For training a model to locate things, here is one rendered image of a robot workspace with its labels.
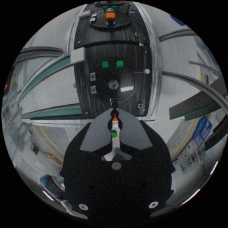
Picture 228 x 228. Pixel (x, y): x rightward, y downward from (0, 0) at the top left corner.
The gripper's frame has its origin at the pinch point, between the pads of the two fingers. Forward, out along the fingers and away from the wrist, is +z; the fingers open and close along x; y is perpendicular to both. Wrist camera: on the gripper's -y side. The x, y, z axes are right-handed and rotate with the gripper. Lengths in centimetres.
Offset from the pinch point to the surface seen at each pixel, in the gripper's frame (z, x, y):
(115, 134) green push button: 11.3, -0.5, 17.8
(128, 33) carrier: 11.5, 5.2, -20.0
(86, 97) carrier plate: 11.5, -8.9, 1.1
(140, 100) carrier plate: 11.5, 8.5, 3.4
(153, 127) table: 22.6, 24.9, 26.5
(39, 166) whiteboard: -60, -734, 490
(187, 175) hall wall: -173, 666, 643
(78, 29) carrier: 11.5, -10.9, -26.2
